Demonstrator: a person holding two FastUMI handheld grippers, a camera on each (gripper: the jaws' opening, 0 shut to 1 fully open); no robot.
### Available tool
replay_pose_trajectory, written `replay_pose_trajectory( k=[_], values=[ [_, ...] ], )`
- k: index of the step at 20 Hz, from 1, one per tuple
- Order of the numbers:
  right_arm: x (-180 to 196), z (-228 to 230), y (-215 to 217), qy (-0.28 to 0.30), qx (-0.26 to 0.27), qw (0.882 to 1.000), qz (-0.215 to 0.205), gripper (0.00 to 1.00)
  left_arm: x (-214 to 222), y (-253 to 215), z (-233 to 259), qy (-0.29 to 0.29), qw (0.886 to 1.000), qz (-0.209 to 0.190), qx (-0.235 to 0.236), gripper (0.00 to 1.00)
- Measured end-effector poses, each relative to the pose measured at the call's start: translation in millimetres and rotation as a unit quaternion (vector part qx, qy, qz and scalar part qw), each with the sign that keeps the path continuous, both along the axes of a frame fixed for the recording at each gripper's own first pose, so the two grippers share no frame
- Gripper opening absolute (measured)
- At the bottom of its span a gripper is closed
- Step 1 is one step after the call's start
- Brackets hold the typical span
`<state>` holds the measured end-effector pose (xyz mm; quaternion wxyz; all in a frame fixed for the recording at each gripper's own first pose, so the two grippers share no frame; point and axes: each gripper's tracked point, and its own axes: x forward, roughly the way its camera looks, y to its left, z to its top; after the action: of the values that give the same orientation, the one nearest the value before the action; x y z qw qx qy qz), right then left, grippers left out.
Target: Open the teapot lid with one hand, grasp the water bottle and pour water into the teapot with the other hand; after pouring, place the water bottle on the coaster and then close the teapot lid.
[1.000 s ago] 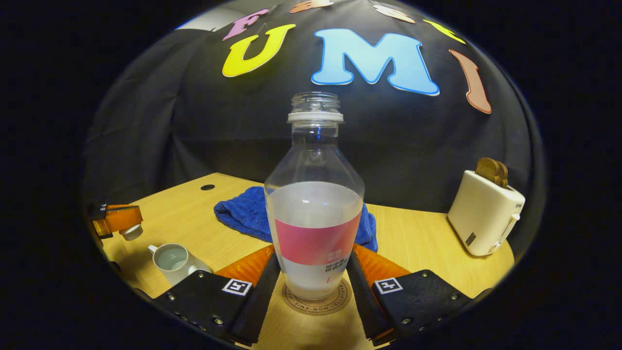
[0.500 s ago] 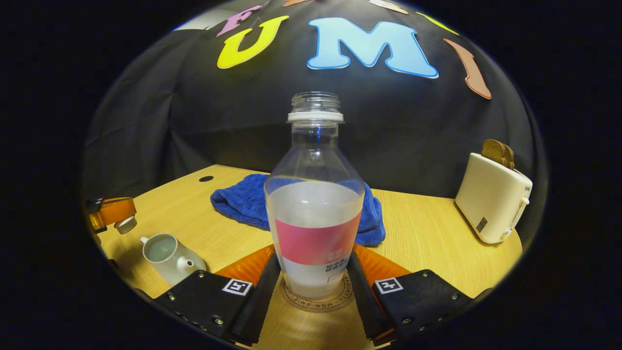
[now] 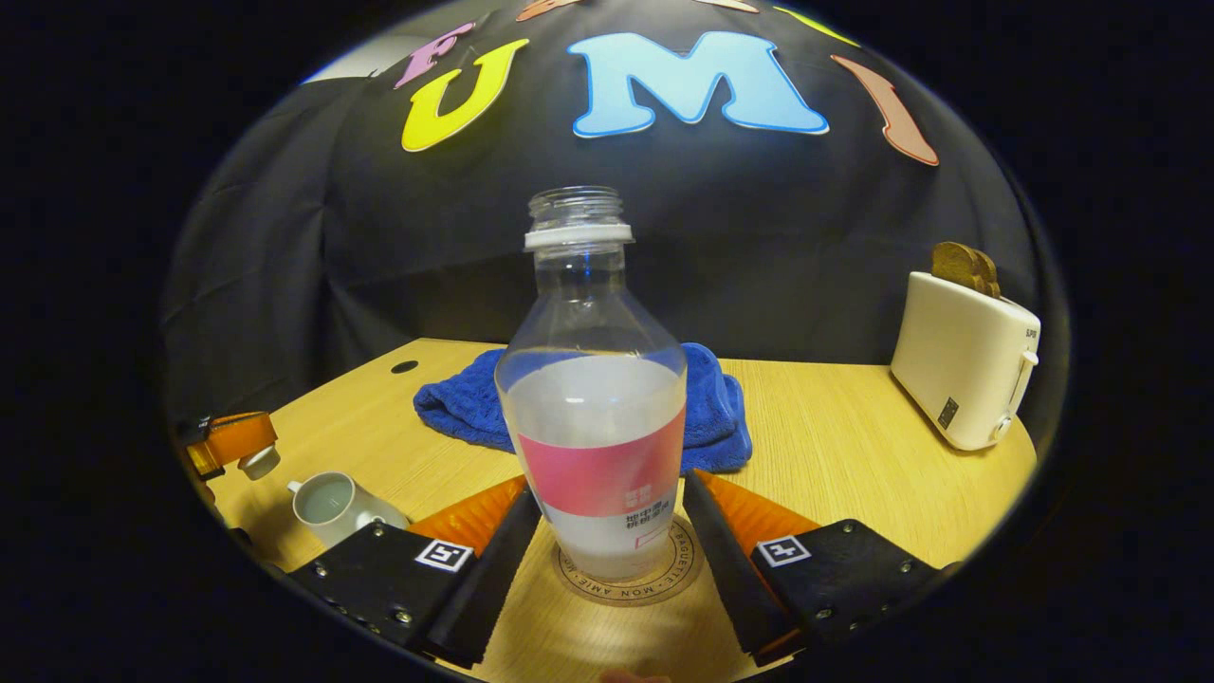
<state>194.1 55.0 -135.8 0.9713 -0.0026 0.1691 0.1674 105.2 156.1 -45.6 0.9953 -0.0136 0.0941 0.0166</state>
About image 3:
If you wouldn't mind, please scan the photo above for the white teacup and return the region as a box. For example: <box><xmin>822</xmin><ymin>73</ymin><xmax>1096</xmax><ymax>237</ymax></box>
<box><xmin>287</xmin><ymin>471</ymin><xmax>411</xmax><ymax>549</ymax></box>

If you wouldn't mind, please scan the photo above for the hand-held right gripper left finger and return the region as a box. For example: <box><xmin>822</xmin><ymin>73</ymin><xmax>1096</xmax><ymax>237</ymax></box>
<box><xmin>285</xmin><ymin>474</ymin><xmax>543</xmax><ymax>670</ymax></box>

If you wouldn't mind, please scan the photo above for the round cork coaster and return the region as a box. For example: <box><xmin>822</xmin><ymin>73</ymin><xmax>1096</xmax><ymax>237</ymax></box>
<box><xmin>552</xmin><ymin>512</ymin><xmax>705</xmax><ymax>608</ymax></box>

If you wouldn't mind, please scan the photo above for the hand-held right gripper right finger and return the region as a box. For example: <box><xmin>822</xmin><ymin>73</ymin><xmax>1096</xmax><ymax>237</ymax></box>
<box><xmin>681</xmin><ymin>468</ymin><xmax>960</xmax><ymax>669</ymax></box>

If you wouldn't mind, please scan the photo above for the black backdrop cloth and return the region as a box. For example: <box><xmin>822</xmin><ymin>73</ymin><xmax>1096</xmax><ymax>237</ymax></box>
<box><xmin>161</xmin><ymin>0</ymin><xmax>1044</xmax><ymax>428</ymax></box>

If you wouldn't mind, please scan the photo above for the white toaster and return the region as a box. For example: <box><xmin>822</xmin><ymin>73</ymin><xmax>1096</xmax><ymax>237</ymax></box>
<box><xmin>890</xmin><ymin>270</ymin><xmax>1041</xmax><ymax>452</ymax></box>

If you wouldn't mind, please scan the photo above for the blue towel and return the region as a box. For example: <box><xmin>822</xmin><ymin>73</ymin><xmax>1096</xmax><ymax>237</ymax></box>
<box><xmin>414</xmin><ymin>341</ymin><xmax>753</xmax><ymax>475</ymax></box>

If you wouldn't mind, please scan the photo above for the clear water bottle pink label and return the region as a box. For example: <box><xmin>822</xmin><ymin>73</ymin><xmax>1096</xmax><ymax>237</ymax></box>
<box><xmin>493</xmin><ymin>185</ymin><xmax>689</xmax><ymax>582</ymax></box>

